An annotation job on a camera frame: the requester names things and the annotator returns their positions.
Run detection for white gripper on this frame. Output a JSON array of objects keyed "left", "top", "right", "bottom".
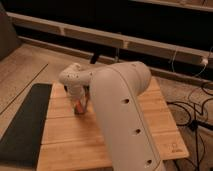
[{"left": 67, "top": 85, "right": 90, "bottom": 113}]

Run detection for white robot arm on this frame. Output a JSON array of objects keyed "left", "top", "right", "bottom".
[{"left": 59, "top": 61, "right": 165, "bottom": 171}]

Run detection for blue sponge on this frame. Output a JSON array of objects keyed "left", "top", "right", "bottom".
[{"left": 74, "top": 109, "right": 86, "bottom": 115}]

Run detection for light wooden board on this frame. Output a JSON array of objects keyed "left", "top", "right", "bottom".
[{"left": 36, "top": 79, "right": 189, "bottom": 171}]

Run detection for black floor mat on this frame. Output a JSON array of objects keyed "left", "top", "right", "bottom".
[{"left": 0, "top": 83, "right": 52, "bottom": 167}]

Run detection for white wooden shelf frame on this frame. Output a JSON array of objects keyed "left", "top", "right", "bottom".
[{"left": 7, "top": 12, "right": 213, "bottom": 68}]

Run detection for black floor cables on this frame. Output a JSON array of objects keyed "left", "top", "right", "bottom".
[{"left": 165, "top": 81, "right": 213, "bottom": 171}]

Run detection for white wall cable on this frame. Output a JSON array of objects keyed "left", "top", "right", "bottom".
[{"left": 171, "top": 46, "right": 213, "bottom": 76}]

